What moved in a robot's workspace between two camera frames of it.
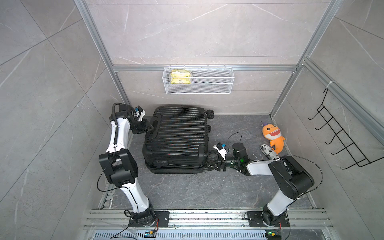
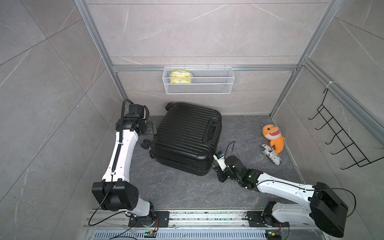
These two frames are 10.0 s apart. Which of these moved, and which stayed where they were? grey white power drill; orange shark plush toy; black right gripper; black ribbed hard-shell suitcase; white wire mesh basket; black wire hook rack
Moved: black right gripper; black ribbed hard-shell suitcase
Stayed: orange shark plush toy; black wire hook rack; white wire mesh basket; grey white power drill
